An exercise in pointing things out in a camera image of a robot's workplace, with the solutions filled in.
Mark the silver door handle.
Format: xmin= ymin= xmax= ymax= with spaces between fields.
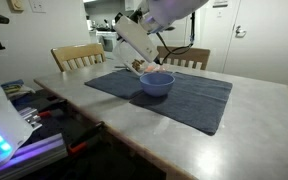
xmin=235 ymin=26 xmax=247 ymax=38

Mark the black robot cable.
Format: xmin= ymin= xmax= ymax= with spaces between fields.
xmin=155 ymin=11 xmax=196 ymax=56

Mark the large dark blue cloth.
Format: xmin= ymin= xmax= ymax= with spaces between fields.
xmin=130 ymin=72 xmax=233 ymax=136

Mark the small dark blue cloth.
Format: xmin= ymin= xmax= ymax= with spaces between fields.
xmin=85 ymin=69 xmax=142 ymax=99

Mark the aluminium extrusion rail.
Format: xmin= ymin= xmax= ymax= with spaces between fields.
xmin=0 ymin=133 xmax=68 ymax=180

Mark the clear plastic container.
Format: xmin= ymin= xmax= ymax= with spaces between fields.
xmin=113 ymin=40 xmax=149 ymax=76

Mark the right wooden chair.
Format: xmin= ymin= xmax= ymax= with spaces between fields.
xmin=164 ymin=48 xmax=210 ymax=70

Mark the blue plastic bowl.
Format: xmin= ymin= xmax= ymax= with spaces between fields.
xmin=140 ymin=73 xmax=175 ymax=97

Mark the white door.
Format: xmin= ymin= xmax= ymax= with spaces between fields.
xmin=224 ymin=0 xmax=288 ymax=85

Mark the white kitchen stove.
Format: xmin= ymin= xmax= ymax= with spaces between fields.
xmin=96 ymin=31 xmax=117 ymax=52

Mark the left wooden chair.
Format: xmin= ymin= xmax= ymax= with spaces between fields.
xmin=51 ymin=43 xmax=106 ymax=72

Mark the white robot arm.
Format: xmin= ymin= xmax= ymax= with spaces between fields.
xmin=139 ymin=0 xmax=209 ymax=33

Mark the beige thermostat dial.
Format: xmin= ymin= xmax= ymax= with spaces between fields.
xmin=9 ymin=0 xmax=24 ymax=11

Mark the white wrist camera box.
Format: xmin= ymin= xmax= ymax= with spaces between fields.
xmin=114 ymin=16 xmax=158 ymax=63

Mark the wooden chair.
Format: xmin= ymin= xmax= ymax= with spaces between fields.
xmin=51 ymin=43 xmax=106 ymax=72
xmin=164 ymin=48 xmax=210 ymax=70

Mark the orange black clamp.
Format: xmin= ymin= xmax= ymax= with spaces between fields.
xmin=67 ymin=121 xmax=104 ymax=155

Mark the clear orange snack packet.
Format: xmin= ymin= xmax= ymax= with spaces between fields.
xmin=144 ymin=65 xmax=167 ymax=73

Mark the folded cloths pile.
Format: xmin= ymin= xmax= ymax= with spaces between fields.
xmin=1 ymin=79 xmax=35 ymax=100

